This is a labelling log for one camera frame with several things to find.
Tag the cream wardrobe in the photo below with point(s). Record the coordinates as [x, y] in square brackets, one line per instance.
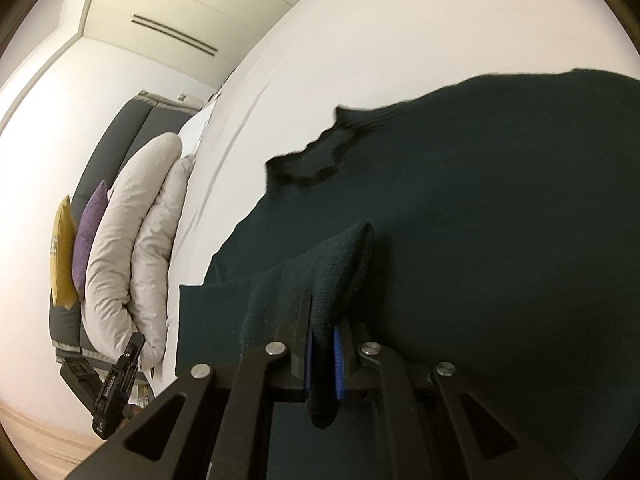
[203, 39]

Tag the white bed with sheet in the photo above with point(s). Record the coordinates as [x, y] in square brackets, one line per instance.
[361, 54]

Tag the dark grey headboard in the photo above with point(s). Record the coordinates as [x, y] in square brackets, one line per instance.
[140, 120]

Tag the white pillow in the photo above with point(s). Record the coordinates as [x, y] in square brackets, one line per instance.
[192, 132]

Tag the purple cushion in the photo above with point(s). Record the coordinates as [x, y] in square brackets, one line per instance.
[89, 222]

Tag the yellow cushion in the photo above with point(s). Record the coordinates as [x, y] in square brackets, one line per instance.
[63, 291]

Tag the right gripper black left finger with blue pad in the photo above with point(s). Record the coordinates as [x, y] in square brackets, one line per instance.
[212, 422]

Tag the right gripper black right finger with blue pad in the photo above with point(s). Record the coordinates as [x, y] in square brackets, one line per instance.
[432, 422]

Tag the dark green knit sweater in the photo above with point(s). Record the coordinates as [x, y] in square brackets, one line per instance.
[493, 224]

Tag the beige folded duvet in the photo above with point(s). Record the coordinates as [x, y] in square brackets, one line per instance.
[127, 273]

